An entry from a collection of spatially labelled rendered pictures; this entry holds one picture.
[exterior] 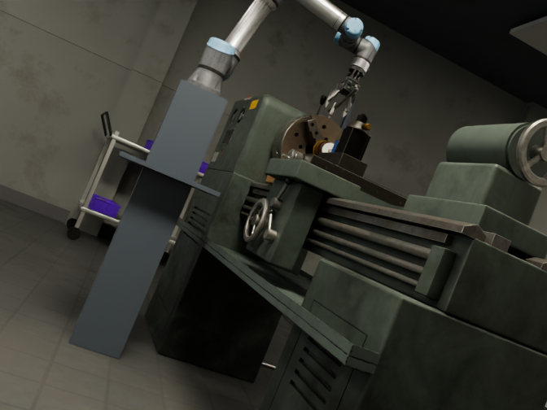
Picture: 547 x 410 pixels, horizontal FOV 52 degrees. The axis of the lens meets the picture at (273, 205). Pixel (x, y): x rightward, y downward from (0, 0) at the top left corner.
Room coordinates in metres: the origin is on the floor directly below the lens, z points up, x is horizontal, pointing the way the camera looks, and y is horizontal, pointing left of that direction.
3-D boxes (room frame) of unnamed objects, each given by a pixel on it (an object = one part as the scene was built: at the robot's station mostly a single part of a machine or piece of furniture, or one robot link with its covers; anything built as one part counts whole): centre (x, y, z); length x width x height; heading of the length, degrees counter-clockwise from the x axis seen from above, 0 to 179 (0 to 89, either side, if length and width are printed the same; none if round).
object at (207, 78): (2.28, 0.45, 1.15); 0.15 x 0.15 x 0.10
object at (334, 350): (2.14, -0.18, 0.53); 2.10 x 0.60 x 0.02; 19
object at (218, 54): (2.29, 0.45, 1.27); 0.13 x 0.12 x 0.14; 1
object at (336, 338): (2.14, -0.18, 0.55); 2.10 x 0.60 x 0.02; 19
